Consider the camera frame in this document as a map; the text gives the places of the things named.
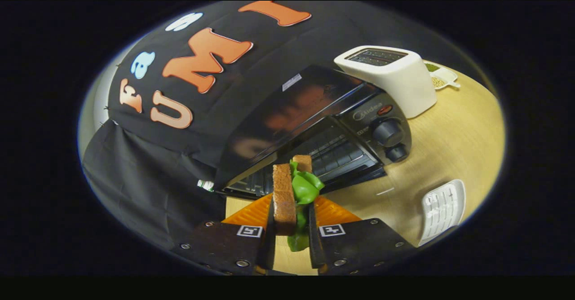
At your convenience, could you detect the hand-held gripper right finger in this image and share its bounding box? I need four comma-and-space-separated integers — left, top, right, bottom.
308, 195, 416, 276

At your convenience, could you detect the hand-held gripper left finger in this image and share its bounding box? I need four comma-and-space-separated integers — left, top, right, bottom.
173, 192, 276, 276

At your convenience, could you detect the lettuce sandwich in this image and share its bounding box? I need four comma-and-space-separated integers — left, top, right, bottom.
272, 154, 325, 252

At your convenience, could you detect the black toaster oven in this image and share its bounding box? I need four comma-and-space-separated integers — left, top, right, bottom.
214, 65, 412, 200

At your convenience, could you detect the white pop-up toaster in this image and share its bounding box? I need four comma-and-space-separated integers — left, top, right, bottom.
334, 45, 438, 119

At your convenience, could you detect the white rectangular plate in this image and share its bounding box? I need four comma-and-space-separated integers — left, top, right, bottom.
420, 179, 467, 247

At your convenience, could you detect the black backdrop cloth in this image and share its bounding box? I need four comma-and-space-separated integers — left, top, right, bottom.
81, 0, 477, 251

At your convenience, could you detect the white condiment dish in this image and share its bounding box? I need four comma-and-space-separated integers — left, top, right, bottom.
423, 60, 461, 90

